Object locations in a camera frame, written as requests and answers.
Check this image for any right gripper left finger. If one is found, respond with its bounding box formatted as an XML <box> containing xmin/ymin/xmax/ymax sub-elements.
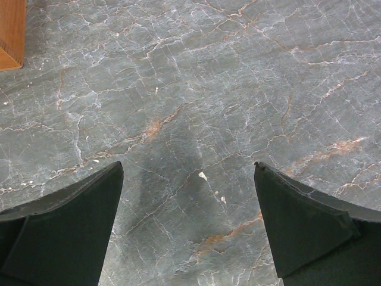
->
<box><xmin>1</xmin><ymin>161</ymin><xmax>123</xmax><ymax>285</ymax></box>

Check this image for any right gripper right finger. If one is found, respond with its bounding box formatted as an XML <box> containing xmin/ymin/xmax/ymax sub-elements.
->
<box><xmin>254</xmin><ymin>162</ymin><xmax>380</xmax><ymax>285</ymax></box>

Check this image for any orange wooden divided tray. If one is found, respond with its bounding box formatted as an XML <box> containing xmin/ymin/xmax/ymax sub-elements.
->
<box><xmin>1</xmin><ymin>0</ymin><xmax>27</xmax><ymax>71</ymax></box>

